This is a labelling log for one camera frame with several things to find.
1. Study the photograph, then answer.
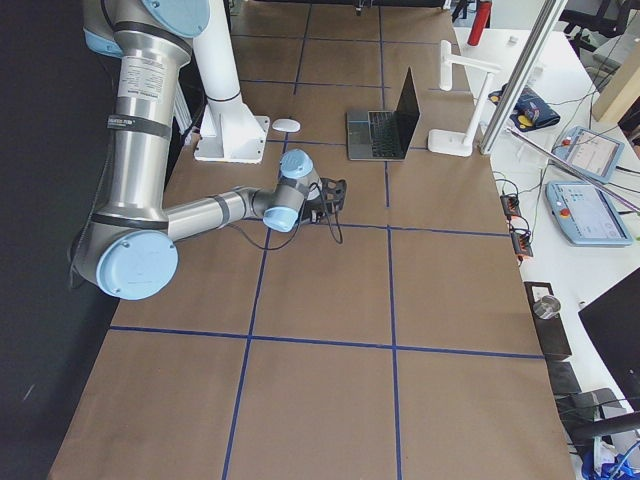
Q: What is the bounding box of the white computer mouse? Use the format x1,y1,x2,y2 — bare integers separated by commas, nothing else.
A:
272,118,301,133

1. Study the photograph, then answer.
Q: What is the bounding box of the teach pendant near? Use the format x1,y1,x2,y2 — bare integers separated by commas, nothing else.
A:
545,181,633,247

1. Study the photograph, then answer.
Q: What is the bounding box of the black usb hub left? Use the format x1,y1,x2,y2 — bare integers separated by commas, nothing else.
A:
500,194,521,220

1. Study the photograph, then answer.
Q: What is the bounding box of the black usb hub right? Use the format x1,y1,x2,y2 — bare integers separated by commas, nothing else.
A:
510,229,533,260

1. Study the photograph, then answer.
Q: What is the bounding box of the thin rod on stand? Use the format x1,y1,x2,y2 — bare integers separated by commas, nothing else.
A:
503,127,640,213

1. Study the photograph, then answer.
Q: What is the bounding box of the white desk lamp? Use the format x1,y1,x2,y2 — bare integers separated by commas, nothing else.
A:
427,39,502,158

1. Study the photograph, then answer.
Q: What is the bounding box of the black monitor corner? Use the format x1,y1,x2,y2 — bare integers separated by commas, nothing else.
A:
579,270,640,411

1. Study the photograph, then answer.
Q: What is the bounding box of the red cylinder bottle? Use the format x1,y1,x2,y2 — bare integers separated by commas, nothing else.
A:
467,0,493,46

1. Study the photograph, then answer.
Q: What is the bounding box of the black box under cup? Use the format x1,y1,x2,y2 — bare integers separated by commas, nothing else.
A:
524,281,572,361

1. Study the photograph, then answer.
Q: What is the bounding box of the teach pendant far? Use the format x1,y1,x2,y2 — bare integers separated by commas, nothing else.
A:
552,126,624,183

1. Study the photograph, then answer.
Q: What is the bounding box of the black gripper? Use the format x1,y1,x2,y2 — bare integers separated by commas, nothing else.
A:
299,197,330,224

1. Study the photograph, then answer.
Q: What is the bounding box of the aluminium frame post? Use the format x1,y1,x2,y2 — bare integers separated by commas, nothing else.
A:
479,0,567,155

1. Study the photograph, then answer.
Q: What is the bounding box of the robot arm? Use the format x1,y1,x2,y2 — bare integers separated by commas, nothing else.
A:
71,1,340,300

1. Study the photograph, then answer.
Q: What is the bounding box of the navy space pattern pouch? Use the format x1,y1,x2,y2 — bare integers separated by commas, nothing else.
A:
510,86,561,132

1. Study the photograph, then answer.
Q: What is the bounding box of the metal cup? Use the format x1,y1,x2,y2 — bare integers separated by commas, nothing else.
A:
532,295,561,320

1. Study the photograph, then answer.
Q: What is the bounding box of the black usb hub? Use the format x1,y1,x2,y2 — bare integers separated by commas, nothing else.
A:
510,229,533,260
500,194,521,220

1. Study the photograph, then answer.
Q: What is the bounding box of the teach pendant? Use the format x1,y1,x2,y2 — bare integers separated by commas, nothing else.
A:
552,126,624,183
545,181,633,247

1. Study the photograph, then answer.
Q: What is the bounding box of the grey laptop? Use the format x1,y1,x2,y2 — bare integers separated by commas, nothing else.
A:
346,68,420,161

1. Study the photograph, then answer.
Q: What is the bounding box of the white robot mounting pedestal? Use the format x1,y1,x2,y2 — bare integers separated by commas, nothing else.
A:
193,1,269,164

